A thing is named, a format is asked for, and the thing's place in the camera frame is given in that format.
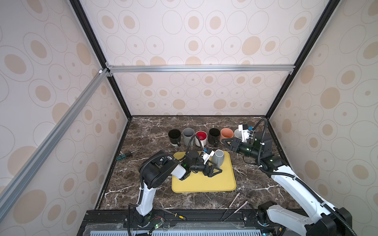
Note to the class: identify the tall grey mug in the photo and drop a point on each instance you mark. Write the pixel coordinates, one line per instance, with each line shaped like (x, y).
(188, 133)

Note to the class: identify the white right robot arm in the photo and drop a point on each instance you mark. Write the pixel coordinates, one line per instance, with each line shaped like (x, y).
(322, 218)

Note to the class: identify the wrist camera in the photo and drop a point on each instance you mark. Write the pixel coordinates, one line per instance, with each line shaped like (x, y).
(207, 154)
(247, 132)

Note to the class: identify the white mug front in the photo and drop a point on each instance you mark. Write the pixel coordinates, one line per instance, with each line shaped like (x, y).
(203, 137)

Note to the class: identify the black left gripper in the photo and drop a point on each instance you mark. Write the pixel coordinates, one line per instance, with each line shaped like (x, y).
(209, 169)

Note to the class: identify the yellow plastic tray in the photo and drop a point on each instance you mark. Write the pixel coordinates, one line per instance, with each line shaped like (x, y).
(197, 182)

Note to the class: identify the grey mug back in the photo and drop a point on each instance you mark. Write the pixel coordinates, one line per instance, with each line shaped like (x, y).
(218, 158)

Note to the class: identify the yellow black screwdriver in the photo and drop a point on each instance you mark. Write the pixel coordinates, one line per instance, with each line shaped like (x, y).
(173, 213)

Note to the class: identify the horizontal aluminium frame bar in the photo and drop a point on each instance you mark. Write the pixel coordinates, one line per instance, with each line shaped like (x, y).
(199, 68)

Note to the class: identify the white speckled mug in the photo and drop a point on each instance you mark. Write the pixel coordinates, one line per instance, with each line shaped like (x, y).
(238, 134)

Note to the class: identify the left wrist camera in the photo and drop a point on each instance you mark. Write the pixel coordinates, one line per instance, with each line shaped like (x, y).
(207, 154)

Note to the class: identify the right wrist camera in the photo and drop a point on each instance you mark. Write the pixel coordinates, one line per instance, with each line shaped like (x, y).
(247, 132)

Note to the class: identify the black mug white bottom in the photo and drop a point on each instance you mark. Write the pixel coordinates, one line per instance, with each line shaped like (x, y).
(175, 137)

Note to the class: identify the left aluminium frame bar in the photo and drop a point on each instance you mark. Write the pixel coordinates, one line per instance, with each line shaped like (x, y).
(31, 167)

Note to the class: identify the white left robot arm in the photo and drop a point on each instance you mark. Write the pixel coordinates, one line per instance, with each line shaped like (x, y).
(154, 171)

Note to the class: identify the green handled screwdriver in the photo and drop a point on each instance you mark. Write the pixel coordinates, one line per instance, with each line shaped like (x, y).
(125, 155)

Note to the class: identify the pink cream mug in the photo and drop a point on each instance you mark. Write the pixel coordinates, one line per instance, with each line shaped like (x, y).
(225, 134)

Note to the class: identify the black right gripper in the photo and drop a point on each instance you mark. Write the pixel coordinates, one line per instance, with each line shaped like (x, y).
(236, 145)

